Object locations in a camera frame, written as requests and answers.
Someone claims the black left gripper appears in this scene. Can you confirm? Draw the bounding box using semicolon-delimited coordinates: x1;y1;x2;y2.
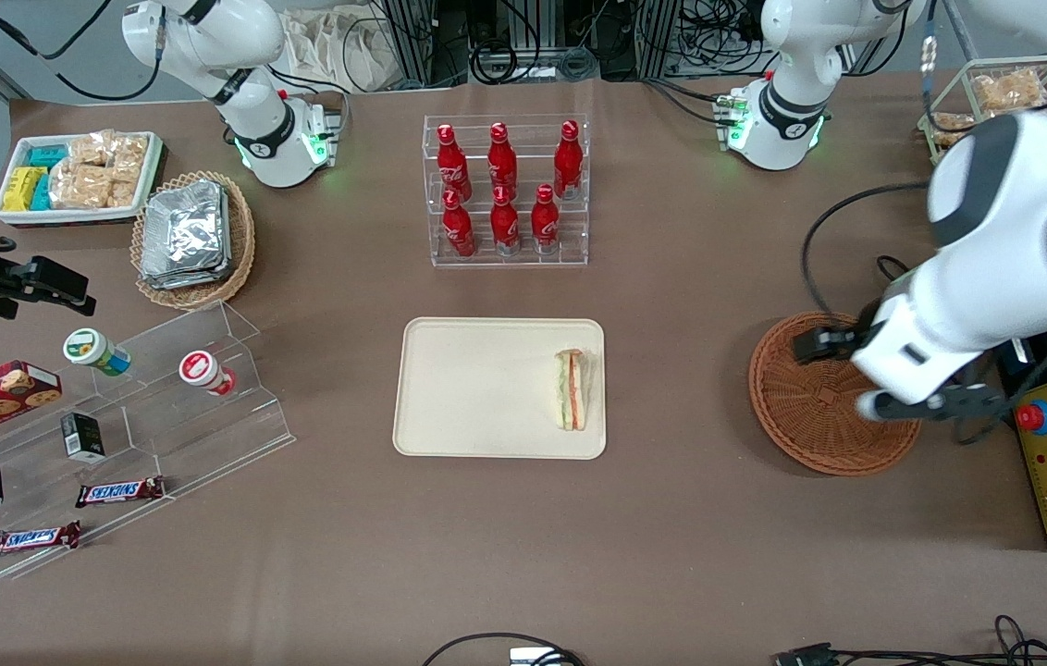
794;297;891;364

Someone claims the triangular sandwich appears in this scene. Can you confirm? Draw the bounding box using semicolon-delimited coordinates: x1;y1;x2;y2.
552;347;588;433

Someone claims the white rectangular snack tray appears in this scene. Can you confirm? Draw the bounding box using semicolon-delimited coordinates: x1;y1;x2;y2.
0;131;166;228

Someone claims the round brown wicker basket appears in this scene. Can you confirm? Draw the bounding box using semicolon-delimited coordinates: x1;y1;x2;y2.
748;312;924;477

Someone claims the oval tan wicker basket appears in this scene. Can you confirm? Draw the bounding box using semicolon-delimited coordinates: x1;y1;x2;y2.
130;170;256;310

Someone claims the beige plastic serving tray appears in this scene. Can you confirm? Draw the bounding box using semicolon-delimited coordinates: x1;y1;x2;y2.
392;317;608;461

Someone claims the green lid yogurt cup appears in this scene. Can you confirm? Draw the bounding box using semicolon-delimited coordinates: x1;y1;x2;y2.
62;327;132;377

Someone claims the yellow snack pack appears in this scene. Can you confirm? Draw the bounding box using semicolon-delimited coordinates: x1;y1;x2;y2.
3;166;49;213

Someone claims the small black box with barcode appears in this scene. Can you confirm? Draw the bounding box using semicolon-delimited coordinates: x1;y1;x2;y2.
60;412;107;464

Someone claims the silver foil packet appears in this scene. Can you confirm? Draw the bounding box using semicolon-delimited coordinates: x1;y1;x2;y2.
141;190;232;290
142;180;225;278

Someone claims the red lid yogurt cup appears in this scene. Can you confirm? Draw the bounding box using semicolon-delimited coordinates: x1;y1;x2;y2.
178;349;239;398

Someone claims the Snickers chocolate bar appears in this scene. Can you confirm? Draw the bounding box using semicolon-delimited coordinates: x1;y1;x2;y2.
0;520;82;559
74;475;166;510

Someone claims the clear acrylic stepped stand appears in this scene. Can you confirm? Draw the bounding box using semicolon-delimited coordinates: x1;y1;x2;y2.
0;300;297;582

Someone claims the red cola bottle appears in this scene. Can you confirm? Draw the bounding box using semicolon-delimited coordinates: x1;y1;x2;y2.
487;121;519;201
490;185;523;258
553;119;585;201
442;190;479;259
436;123;473;203
531;183;562;256

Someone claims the clear acrylic bottle rack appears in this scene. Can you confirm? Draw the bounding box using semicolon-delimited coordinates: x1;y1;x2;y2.
422;113;591;269

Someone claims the beige canvas bag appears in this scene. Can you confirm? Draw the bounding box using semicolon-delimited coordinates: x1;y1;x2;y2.
281;7;415;94

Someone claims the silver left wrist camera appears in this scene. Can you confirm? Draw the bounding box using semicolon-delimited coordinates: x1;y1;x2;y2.
858;383;1006;429

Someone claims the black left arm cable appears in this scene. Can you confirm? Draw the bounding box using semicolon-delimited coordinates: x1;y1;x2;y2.
801;179;935;327

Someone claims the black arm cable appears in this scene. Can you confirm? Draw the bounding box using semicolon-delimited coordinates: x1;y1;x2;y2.
801;179;935;327
0;0;166;104

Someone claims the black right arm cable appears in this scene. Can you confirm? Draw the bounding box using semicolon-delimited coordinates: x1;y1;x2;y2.
0;0;166;104

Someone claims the white wire rack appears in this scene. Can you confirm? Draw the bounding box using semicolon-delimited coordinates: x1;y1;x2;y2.
916;54;1047;156

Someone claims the black cable with connector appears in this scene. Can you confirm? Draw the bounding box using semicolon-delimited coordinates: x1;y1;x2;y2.
771;614;1047;666

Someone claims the aluminium frame post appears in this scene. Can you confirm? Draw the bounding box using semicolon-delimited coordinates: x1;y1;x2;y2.
379;0;443;90
633;0;684;80

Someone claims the black cable bundle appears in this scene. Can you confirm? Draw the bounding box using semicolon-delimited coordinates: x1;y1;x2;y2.
466;0;603;86

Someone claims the black looped cable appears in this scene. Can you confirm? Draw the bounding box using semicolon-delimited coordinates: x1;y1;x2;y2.
420;632;586;666

